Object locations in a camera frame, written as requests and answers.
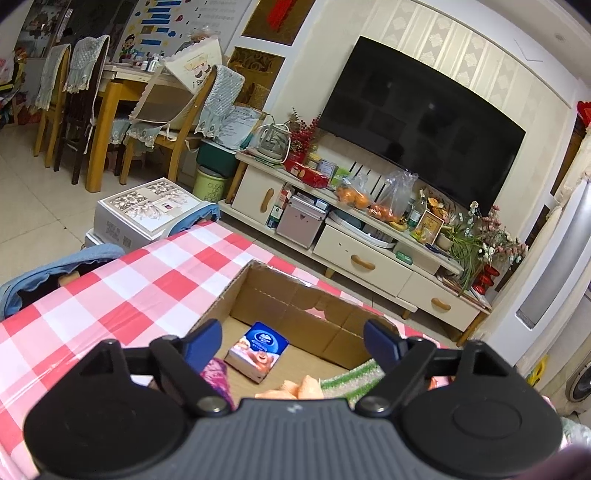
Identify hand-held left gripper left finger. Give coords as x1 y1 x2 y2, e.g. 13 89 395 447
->
76 318 234 418

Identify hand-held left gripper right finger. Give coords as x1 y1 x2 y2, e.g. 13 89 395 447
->
355 318 513 420

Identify purple knit hat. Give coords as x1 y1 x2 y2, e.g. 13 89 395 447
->
201 357 236 409

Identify green striped cloth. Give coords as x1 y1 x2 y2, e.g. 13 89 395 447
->
320 359 386 408

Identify blue tissue pack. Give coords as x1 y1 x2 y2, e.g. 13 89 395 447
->
225 322 291 384

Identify cardboard box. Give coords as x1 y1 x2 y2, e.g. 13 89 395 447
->
189 259 441 402

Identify orange towel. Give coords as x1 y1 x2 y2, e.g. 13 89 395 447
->
255 375 324 400

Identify cream television stand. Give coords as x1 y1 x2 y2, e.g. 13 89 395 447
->
217 150 492 347

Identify red white checkered tablecloth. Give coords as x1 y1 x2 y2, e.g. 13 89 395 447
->
0 220 451 478

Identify red vase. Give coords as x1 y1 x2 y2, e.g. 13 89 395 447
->
472 263 501 297

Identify blue cloth chair cover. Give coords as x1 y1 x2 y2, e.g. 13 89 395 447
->
168 203 222 236
0 244 126 320

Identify green potted plant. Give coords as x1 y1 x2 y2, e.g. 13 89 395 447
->
436 213 492 298

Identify pink storage box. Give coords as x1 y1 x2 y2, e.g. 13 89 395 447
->
276 193 331 250

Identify white patterned box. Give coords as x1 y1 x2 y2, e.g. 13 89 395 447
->
93 178 218 254

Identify plastic bag of oranges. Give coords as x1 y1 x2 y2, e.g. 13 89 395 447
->
336 173 372 212

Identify clear plastic bag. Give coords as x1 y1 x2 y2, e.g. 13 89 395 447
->
368 169 420 223

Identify light green bin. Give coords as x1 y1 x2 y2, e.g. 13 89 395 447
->
191 166 232 204

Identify pink flower bouquet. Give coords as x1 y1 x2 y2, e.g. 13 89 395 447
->
467 200 530 266

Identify red flat box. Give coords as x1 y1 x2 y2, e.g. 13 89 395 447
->
284 159 332 189

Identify dark green container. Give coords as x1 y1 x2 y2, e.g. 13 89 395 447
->
196 138 242 178

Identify white standing air conditioner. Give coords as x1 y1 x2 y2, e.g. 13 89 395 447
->
514 180 591 332

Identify silver washing machine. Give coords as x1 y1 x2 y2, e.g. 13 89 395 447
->
567 362 591 409

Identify glass kettle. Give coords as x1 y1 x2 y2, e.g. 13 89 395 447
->
255 122 293 163

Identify white certificate paper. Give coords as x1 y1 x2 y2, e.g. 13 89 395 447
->
216 106 260 149

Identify wooden chair with lace cover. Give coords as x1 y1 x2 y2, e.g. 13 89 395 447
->
121 65 246 184
33 43 74 157

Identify black television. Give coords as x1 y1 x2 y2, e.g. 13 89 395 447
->
318 36 527 210

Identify red berry branches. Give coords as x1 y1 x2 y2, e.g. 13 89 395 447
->
287 107 322 155

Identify yellow wooden dining table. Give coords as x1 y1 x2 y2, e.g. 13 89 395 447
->
85 62 195 193

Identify cream scalloped paper bag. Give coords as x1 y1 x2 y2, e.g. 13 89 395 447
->
164 39 225 92

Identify dark wooden chair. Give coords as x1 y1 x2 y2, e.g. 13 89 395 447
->
54 34 112 185

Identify gold picture frame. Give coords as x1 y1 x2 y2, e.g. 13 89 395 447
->
417 211 445 246

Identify colourful wall poster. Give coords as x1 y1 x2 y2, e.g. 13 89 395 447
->
111 0 252 63

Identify red knot wall decoration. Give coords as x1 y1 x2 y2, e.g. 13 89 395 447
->
267 0 315 29

